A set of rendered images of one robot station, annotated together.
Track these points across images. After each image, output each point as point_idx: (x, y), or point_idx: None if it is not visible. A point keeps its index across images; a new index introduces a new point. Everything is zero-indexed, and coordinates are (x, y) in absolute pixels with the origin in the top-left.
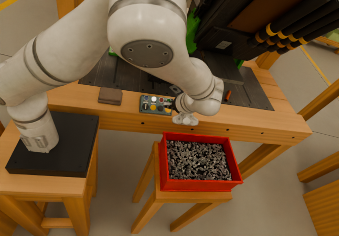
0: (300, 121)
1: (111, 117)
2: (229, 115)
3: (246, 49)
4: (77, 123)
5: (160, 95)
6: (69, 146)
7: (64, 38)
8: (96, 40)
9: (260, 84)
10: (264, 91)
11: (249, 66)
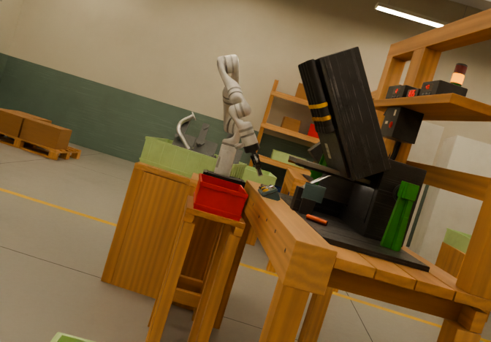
0: (317, 242)
1: (250, 196)
2: (283, 212)
3: (335, 151)
4: (236, 179)
5: (286, 202)
6: (219, 175)
7: None
8: None
9: (391, 263)
10: (374, 258)
11: (441, 277)
